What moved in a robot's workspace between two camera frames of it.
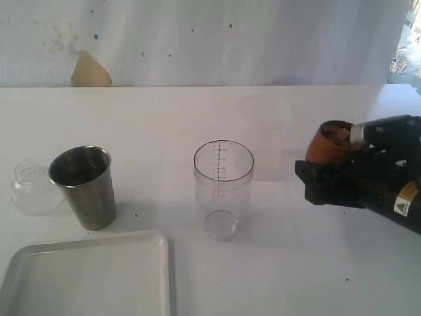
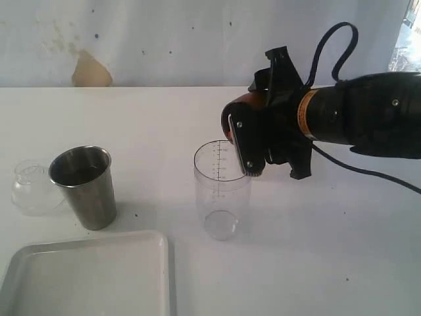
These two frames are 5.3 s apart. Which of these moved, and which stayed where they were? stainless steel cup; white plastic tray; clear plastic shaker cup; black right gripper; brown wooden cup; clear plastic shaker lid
Moved: black right gripper; brown wooden cup
Stayed: clear plastic shaker lid; stainless steel cup; clear plastic shaker cup; white plastic tray
